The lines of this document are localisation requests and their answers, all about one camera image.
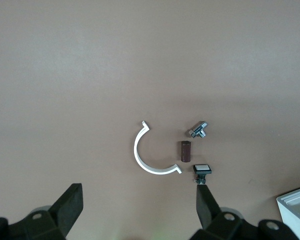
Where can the white curved pipe clamp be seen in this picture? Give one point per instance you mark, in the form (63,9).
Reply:
(136,150)

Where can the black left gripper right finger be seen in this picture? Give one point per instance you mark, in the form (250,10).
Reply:
(206,212)

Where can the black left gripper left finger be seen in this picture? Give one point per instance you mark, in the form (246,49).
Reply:
(65,212)

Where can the white drawer cabinet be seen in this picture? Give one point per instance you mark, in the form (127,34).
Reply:
(292,220)

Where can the black rectangular white-faced push button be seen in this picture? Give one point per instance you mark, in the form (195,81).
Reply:
(202,168)

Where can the brown cylindrical capacitor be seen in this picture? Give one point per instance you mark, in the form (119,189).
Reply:
(185,151)

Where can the chrome angle valve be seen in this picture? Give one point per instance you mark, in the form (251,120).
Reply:
(197,128)

